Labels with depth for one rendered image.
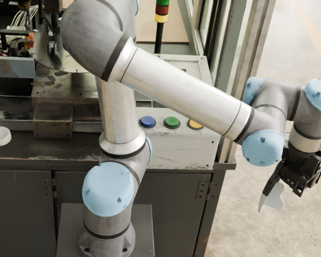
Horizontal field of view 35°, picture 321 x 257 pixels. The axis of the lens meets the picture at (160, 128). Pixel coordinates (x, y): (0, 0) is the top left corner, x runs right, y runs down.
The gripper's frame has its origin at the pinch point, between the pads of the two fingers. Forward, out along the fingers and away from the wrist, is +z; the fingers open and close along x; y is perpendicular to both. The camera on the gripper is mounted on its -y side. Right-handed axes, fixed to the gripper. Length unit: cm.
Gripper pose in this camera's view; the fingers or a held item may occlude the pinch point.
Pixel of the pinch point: (275, 196)
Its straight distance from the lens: 131.5
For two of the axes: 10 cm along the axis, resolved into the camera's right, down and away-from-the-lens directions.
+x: 7.3, -4.0, 5.6
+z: -0.9, 7.5, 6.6
